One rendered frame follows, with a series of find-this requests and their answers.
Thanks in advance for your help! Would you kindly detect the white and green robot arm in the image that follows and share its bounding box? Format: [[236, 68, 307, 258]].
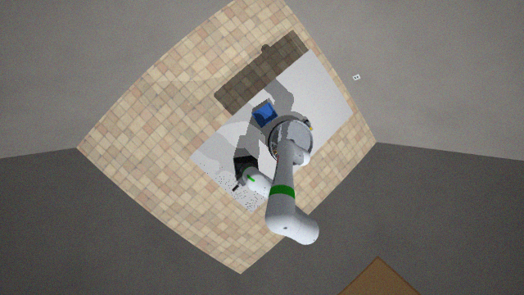
[[232, 138, 319, 245]]

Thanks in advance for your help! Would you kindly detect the blue crate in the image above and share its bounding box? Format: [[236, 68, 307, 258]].
[[252, 102, 278, 128]]

